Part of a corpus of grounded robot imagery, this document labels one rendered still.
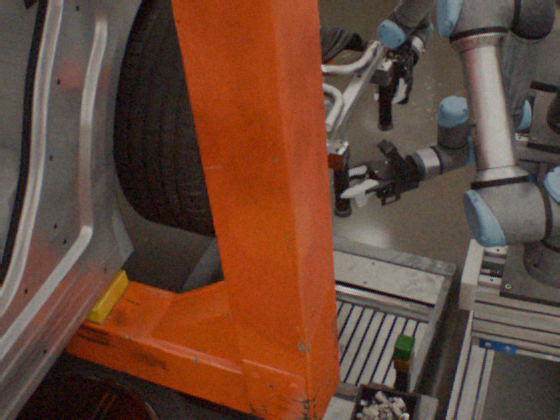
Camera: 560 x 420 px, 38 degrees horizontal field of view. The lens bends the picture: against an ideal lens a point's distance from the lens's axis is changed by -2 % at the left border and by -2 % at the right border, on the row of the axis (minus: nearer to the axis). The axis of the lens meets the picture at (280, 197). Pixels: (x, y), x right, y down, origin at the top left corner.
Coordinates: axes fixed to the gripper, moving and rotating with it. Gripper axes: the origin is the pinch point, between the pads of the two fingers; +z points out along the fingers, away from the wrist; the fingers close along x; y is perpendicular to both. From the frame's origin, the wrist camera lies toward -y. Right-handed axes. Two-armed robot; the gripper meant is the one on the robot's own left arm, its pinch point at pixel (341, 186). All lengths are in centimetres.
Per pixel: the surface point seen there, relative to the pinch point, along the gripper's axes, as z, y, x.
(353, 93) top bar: -9.9, -15.0, 12.9
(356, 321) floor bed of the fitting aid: -11, 77, 18
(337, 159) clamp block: 1.5, -10.4, -1.9
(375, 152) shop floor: -57, 83, 95
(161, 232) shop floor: 33, 83, 91
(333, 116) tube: -0.4, -18.1, 3.4
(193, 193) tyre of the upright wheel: 32.5, -3.1, 10.6
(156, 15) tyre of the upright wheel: 27, -34, 40
